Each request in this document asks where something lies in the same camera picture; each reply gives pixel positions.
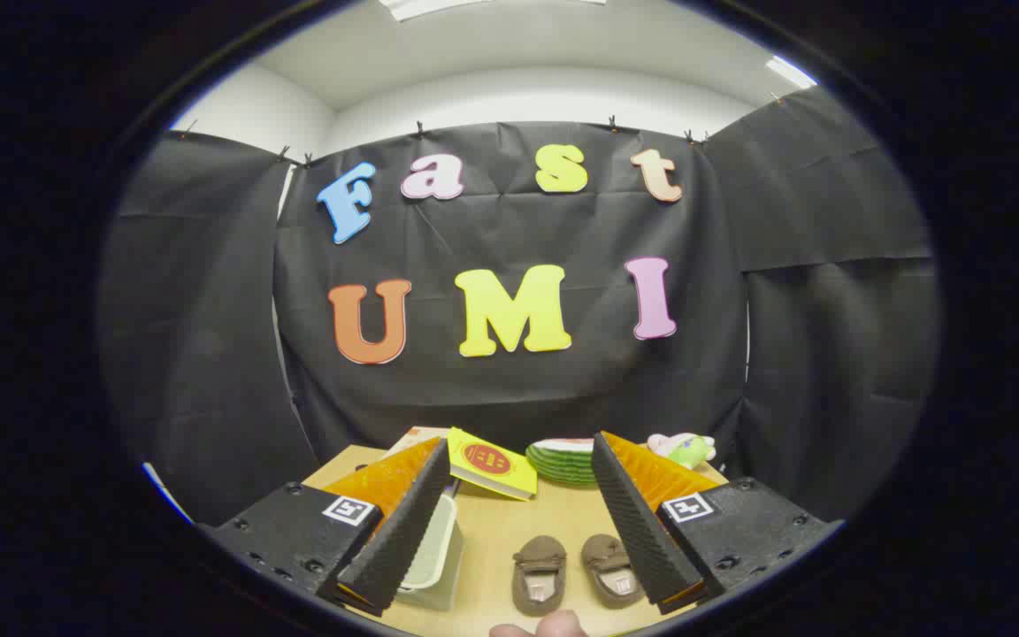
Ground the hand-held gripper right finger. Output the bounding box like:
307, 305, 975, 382
591, 431, 847, 616

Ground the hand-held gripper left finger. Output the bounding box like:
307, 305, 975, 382
198, 436, 453, 618

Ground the white storage box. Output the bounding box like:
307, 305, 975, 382
395, 494, 466, 611

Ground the brown fuzzy shoe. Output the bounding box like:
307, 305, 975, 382
580, 533, 646, 610
510, 535, 569, 618

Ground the pink and green plush toy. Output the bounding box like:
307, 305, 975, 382
647, 433, 717, 471

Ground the watermelon slice plush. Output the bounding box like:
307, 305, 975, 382
525, 437, 601, 488

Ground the beige book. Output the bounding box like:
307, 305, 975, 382
383, 426, 450, 459

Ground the yellow book red circle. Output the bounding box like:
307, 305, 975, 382
446, 427, 539, 502

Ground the ceiling light panel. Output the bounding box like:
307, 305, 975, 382
764, 56, 818, 90
379, 0, 497, 22

